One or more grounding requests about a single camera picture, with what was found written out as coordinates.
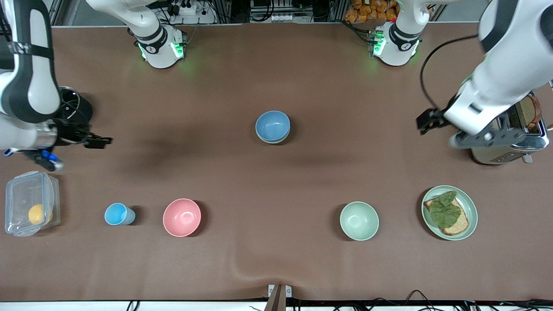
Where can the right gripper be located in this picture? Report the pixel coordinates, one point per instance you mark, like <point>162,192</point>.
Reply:
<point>69,132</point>

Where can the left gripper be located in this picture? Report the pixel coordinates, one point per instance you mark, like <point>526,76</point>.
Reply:
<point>435,118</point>

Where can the pale green bowl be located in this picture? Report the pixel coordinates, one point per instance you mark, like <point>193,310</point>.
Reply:
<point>274,142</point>
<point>359,221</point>

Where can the blue bowl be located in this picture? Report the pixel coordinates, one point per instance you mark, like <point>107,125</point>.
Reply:
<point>272,125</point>

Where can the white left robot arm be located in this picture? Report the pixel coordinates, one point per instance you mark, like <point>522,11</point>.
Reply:
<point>514,52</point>

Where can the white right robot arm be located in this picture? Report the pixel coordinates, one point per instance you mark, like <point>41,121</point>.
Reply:
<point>30,77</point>

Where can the pink bowl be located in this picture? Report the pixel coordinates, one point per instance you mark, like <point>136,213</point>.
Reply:
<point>182,217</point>

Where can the silver toaster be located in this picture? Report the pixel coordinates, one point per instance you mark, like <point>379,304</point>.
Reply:
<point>497,154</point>

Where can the light blue cup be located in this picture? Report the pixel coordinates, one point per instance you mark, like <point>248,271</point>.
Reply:
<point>116,214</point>

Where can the green lettuce leaf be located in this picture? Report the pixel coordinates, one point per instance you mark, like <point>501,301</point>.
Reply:
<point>445,209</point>

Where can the clear lidded plastic container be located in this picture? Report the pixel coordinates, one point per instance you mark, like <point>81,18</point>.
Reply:
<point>19,194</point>

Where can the yellow lemon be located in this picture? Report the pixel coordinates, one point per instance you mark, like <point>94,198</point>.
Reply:
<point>36,214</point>

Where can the toast slice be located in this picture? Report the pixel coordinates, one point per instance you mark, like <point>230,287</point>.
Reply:
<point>529,112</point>

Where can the pale green plate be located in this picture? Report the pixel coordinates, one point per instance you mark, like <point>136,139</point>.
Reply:
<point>471,211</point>

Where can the slice of brown bread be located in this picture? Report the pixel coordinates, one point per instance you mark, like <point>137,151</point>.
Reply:
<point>461,225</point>

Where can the bag of orange buns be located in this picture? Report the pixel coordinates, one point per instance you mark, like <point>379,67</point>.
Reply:
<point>371,11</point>

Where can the white power strip with plugs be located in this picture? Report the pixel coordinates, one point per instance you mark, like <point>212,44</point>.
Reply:
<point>183,8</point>

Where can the brown table cloth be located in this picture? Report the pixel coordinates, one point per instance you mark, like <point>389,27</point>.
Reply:
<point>281,194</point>

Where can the metal table edge bracket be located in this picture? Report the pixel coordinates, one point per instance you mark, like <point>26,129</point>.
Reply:
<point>279,296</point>

